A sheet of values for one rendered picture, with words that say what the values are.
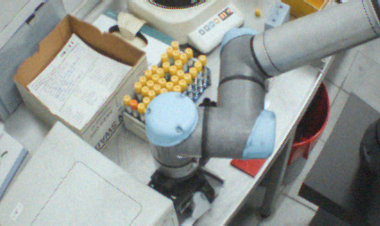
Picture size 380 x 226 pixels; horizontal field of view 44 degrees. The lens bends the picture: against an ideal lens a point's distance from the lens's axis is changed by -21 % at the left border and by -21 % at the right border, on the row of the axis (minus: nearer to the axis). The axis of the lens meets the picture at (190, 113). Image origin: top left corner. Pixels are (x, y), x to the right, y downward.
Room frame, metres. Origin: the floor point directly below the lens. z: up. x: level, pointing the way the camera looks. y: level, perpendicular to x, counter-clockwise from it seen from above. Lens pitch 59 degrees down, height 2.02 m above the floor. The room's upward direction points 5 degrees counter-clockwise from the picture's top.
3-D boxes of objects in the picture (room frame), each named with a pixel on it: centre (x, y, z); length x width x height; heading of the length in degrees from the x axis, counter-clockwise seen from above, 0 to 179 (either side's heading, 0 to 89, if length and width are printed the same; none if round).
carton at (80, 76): (0.75, 0.27, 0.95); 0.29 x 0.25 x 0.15; 51
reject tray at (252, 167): (0.55, -0.12, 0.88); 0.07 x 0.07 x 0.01; 51
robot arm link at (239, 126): (0.43, -0.07, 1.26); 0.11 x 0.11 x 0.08; 80
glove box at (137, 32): (0.89, 0.13, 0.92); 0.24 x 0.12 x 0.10; 51
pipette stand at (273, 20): (0.90, -0.25, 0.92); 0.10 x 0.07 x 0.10; 147
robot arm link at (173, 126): (0.43, 0.03, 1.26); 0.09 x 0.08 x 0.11; 80
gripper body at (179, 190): (0.42, 0.03, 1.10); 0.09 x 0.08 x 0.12; 141
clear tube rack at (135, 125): (0.71, 0.05, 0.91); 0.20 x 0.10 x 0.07; 141
